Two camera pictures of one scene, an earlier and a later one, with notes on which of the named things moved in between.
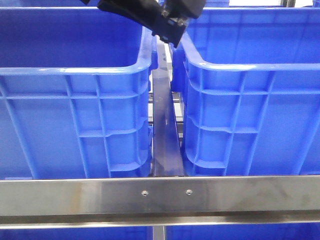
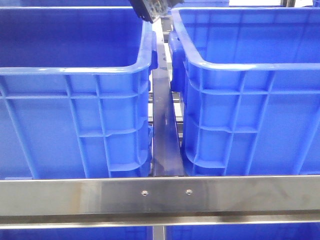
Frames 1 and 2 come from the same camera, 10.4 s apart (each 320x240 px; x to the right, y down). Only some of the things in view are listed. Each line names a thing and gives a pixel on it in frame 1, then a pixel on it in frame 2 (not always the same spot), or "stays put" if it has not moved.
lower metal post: (158, 232) stays put
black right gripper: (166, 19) → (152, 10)
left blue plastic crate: (75, 100) stays put
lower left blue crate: (97, 233) stays put
